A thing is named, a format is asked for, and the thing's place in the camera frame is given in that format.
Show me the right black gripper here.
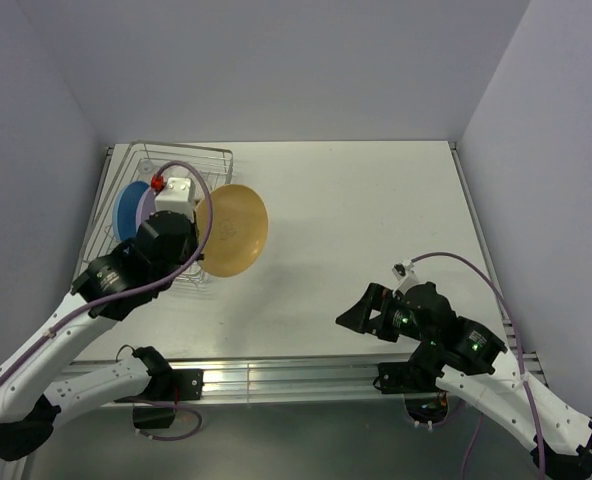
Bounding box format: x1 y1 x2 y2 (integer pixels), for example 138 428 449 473
334 281 437 344

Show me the purple plate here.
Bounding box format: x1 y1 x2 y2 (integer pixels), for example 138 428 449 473
135 188 156 229

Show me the orange plate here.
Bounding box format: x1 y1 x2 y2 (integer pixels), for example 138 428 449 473
199 184 269 278

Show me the blue plate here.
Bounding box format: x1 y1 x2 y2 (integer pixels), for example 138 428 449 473
112 181 149 242

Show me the clear glass cup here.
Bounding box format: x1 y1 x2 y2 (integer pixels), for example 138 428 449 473
137 159 156 182

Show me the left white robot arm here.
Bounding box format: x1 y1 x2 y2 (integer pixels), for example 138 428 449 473
0 210 204 461

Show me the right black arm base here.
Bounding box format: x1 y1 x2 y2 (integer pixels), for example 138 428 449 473
372 362 465 424

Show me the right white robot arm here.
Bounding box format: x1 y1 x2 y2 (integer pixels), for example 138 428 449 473
336 282 592 479

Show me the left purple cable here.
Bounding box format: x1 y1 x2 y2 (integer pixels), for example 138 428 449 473
0 160 212 464

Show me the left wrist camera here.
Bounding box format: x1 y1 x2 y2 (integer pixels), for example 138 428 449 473
150 174 196 218

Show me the metal wire dish rack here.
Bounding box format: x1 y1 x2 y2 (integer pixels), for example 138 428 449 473
76 140 234 274

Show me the aluminium mounting rail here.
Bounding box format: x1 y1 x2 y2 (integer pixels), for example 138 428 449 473
65 352 550 406

